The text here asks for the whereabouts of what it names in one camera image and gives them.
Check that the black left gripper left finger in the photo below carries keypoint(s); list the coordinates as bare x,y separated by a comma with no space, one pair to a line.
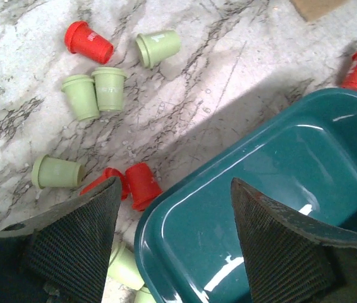
61,255

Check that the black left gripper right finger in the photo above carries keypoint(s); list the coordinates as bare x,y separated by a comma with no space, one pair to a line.
290,257

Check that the teal plastic storage basket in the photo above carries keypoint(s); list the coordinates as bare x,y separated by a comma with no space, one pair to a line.
186,243

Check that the green coffee capsule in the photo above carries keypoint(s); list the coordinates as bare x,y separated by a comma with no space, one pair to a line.
122,267
109,86
54,172
143,295
156,47
80,92

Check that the brown cardboard divider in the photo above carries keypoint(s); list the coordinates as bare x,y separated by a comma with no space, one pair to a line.
311,10

